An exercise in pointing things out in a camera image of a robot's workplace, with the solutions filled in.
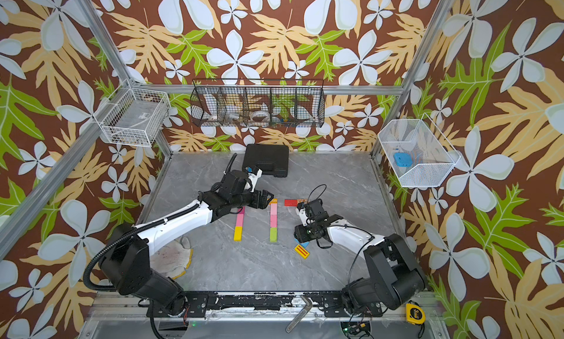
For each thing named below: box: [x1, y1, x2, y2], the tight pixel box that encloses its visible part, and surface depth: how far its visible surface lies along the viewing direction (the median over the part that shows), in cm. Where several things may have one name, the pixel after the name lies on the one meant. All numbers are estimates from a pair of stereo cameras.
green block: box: [269, 227, 278, 243], surface depth 92 cm
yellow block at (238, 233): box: [233, 226, 244, 243], surface depth 92 cm
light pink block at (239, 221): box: [235, 213, 244, 227], surface depth 95 cm
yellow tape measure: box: [405, 303, 426, 326], surface depth 72 cm
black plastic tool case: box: [241, 143, 289, 178], surface depth 117 cm
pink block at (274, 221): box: [270, 214, 279, 229], surface depth 95 cm
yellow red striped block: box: [295, 244, 310, 260], surface depth 87 cm
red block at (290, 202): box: [284, 198, 298, 207], surface depth 103 cm
